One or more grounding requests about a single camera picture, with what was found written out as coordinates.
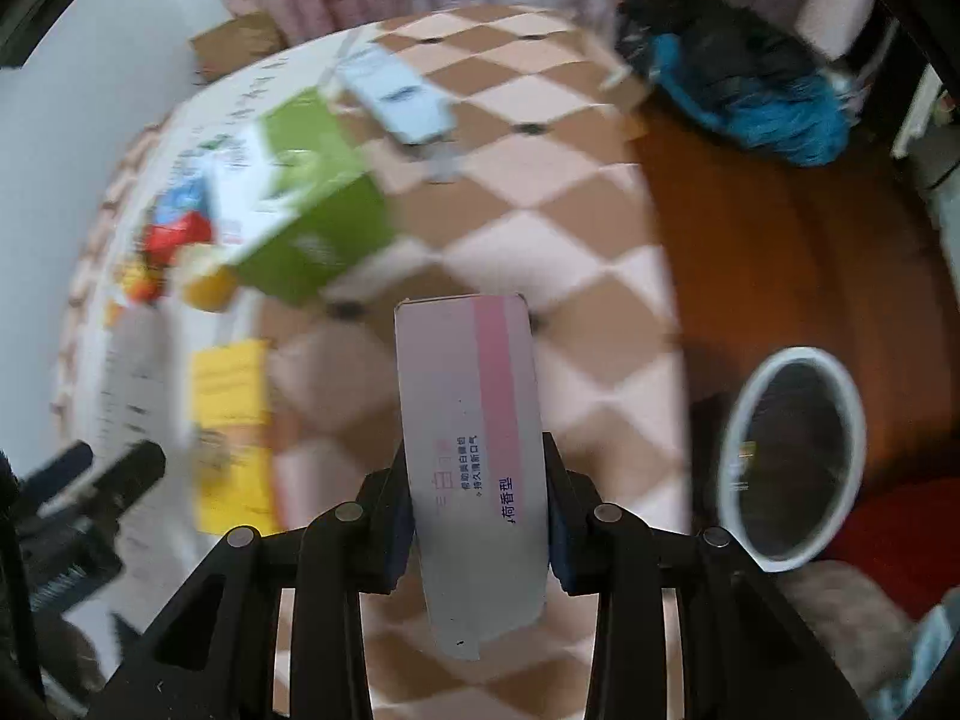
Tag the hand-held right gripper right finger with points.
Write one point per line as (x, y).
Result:
(561, 544)

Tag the yellow flat packet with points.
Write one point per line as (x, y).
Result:
(229, 427)

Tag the blue and black clothes pile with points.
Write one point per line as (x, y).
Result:
(742, 82)

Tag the grey fuzzy cloth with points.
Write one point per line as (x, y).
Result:
(847, 622)

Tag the green and white carton box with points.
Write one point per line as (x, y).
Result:
(315, 202)

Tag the brown and pink checkered blanket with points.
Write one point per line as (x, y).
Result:
(525, 240)

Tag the red and blue snack packet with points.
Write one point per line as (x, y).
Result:
(176, 221)

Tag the white printed sheet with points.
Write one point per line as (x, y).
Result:
(142, 255)

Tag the white pink-striped carton box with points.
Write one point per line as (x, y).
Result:
(469, 457)

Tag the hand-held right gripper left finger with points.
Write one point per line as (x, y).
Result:
(397, 540)

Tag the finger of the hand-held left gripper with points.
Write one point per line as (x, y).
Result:
(120, 476)

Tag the white-rimmed round trash bin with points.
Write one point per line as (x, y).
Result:
(787, 457)

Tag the light blue carton box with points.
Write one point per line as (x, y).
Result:
(397, 94)

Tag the brown cardboard box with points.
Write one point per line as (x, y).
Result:
(236, 45)

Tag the red cloth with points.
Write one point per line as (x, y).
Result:
(900, 547)

